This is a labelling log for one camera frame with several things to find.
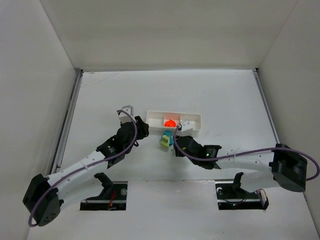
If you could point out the right aluminium rail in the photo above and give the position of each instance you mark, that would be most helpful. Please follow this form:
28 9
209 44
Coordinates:
266 107

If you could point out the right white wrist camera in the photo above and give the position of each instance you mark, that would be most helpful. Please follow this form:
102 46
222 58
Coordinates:
185 127

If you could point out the left aluminium rail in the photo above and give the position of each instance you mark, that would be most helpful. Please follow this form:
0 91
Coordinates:
66 125

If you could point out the teal green lego stack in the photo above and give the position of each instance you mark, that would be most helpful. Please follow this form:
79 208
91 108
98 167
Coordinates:
167 139

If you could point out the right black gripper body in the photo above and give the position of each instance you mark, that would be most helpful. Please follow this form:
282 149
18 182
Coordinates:
181 144

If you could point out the aluminium rail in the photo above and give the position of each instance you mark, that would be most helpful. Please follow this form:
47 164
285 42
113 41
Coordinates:
66 125
266 107

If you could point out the orange round lego piece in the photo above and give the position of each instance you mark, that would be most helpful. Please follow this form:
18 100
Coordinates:
170 123

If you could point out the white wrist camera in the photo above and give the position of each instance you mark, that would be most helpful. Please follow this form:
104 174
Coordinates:
126 114
185 127

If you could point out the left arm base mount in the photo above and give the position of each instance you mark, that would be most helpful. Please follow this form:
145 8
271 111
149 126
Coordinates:
113 196

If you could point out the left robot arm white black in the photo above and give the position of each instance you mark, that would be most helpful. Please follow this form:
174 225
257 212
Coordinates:
46 196

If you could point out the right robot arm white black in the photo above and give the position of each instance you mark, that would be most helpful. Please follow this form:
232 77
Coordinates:
279 167

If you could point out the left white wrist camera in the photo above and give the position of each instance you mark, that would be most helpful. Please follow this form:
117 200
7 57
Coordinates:
126 114

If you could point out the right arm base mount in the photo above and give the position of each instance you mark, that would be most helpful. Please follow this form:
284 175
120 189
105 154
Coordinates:
231 197

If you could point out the white three-compartment tray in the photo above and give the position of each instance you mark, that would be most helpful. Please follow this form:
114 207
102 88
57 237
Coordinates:
156 120

